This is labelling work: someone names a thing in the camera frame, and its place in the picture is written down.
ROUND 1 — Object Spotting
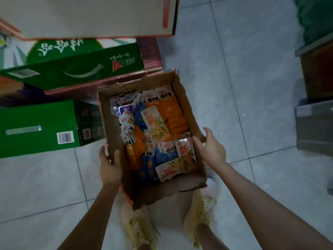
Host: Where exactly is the green carton barcode label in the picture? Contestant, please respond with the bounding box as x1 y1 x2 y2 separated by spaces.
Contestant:
0 99 107 158

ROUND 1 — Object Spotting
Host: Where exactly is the person's right shoe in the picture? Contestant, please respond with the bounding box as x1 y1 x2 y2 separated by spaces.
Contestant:
183 186 219 247

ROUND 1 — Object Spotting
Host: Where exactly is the person's right leg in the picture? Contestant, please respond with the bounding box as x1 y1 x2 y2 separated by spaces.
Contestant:
195 224 231 250

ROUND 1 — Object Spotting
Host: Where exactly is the green fabric bundle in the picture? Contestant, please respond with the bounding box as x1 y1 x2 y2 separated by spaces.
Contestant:
291 0 333 49

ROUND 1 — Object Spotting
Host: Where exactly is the person's left hand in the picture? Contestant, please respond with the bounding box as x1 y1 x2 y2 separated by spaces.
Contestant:
99 144 123 190

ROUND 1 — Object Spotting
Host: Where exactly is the dark wooden cabinet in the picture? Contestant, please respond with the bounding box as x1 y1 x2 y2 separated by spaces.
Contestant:
296 33 333 102

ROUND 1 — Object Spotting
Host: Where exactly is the large white red carton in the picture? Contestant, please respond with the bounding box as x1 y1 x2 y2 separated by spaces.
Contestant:
0 0 181 41

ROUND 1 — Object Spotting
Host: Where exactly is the person's shoe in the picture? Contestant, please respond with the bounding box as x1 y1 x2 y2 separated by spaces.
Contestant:
183 186 219 247
121 199 158 250

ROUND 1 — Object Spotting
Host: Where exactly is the pile of snack packets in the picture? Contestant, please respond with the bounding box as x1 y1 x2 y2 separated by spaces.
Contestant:
109 86 198 183

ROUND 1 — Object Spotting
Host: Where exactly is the person's left forearm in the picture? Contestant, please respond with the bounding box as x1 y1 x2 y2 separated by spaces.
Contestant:
57 186 123 250

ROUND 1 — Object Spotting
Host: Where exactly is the person's right hand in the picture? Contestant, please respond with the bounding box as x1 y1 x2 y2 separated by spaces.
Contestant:
193 127 228 170

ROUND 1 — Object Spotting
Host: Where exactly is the person's left shoe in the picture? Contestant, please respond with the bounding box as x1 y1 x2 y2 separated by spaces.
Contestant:
121 199 158 250

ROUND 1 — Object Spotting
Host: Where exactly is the person's right forearm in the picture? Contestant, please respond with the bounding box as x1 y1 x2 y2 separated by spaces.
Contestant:
211 161 333 250

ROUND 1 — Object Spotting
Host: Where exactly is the green carton white label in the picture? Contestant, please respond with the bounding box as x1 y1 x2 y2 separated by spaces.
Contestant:
0 38 145 93

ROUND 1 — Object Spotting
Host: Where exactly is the brown cardboard box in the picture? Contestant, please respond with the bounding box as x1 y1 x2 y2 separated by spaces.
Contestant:
97 69 209 210

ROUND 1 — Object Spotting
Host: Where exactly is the grey plastic crate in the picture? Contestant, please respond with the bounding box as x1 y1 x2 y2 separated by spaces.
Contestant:
295 99 333 157

